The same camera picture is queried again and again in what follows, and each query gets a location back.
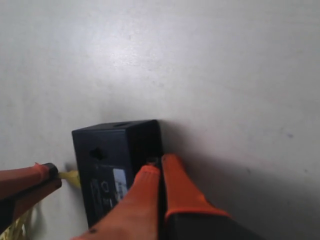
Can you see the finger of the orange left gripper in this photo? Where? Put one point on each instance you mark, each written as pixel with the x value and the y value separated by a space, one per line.
pixel 14 181
pixel 13 207

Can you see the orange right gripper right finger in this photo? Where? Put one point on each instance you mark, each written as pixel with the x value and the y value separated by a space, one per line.
pixel 189 216

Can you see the small black network box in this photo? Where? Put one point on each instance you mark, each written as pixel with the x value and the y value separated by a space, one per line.
pixel 108 157

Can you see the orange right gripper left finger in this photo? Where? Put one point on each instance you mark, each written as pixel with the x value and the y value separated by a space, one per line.
pixel 135 217

